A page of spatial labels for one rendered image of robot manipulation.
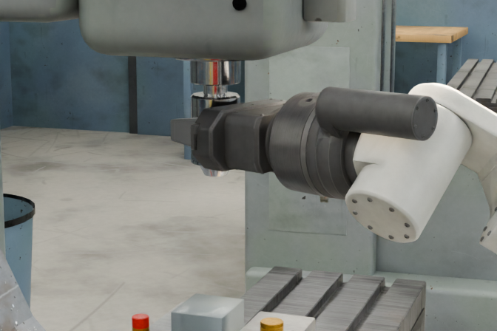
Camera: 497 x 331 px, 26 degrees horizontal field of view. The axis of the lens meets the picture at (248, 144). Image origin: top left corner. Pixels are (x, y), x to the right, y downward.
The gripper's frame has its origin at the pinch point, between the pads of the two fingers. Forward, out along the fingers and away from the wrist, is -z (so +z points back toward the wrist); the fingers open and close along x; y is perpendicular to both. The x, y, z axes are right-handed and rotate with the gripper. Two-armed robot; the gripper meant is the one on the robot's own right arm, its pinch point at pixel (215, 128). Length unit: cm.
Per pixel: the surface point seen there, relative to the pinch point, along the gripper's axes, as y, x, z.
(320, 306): 31, -38, -19
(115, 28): -10.1, 11.3, -0.5
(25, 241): 66, -107, -192
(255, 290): 30, -34, -28
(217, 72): -5.7, 1.5, 1.9
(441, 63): 48, -484, -299
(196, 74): -5.4, 2.4, 0.0
